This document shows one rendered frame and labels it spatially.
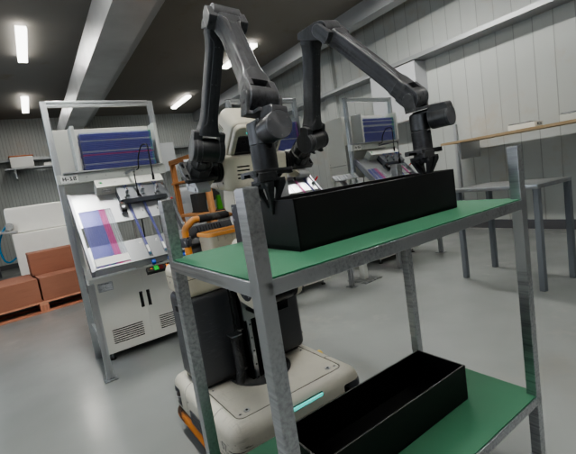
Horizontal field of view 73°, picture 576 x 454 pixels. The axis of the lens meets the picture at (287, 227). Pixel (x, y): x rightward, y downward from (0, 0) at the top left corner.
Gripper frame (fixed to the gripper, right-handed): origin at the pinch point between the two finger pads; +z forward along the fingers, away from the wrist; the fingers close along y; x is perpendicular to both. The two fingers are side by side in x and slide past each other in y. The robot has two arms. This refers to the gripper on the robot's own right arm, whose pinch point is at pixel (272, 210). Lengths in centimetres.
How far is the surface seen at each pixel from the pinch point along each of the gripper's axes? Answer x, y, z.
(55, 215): 590, -4, -17
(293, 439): -20.1, -15.7, 37.4
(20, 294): 464, -63, 68
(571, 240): 52, 299, 69
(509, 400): -15, 63, 69
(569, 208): 51, 299, 44
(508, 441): 1, 88, 103
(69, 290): 469, -14, 78
